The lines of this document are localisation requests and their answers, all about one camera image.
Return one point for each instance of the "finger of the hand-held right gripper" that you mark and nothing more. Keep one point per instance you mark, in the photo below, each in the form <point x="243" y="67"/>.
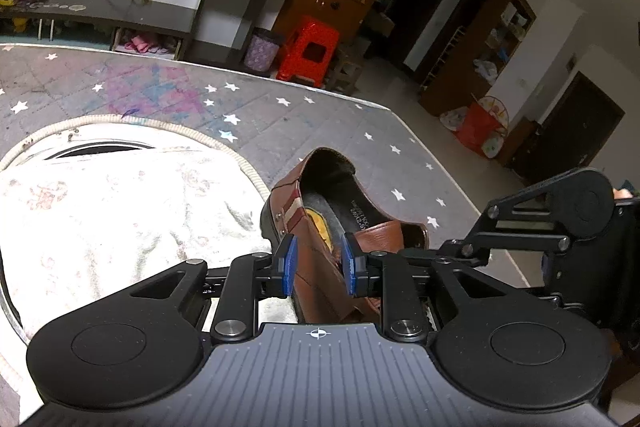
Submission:
<point x="520" y="243"/>

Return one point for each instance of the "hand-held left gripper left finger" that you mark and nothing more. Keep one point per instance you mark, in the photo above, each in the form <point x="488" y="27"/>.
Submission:
<point x="288" y="267"/>

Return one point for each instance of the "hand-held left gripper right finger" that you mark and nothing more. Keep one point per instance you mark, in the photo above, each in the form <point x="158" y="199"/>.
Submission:
<point x="351" y="271"/>

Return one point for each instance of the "brown leather shoe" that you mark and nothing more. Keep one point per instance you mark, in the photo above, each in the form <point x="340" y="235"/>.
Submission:
<point x="320" y="252"/>

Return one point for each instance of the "red bag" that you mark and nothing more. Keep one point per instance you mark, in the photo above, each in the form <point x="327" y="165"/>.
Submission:
<point x="475" y="127"/>

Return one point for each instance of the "dark wooden door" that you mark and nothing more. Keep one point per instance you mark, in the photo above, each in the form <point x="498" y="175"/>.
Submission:
<point x="580" y="117"/>

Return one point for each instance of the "grey star-printed mattress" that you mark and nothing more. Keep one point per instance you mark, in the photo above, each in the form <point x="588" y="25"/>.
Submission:
<point x="325" y="122"/>

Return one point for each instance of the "white fluffy blanket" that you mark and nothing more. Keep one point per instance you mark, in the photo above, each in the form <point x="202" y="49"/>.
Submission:
<point x="125" y="217"/>

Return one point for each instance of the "small wooden stool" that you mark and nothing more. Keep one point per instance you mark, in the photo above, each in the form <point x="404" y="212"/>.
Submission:
<point x="348" y="69"/>

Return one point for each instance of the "red plastic stool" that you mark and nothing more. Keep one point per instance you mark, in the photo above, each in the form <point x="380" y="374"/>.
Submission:
<point x="295" y="57"/>

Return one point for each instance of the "purple patterned waste bin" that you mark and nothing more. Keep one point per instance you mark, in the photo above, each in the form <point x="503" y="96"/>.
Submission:
<point x="261" y="52"/>

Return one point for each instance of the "wooden open shelf unit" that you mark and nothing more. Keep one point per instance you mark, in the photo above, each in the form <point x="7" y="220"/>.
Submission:
<point x="500" y="7"/>

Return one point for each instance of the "pink slippers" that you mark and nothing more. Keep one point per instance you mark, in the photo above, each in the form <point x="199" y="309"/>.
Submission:
<point x="142" y="44"/>

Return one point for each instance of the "dark low television stand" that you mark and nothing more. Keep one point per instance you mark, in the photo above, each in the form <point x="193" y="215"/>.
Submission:
<point x="125" y="13"/>

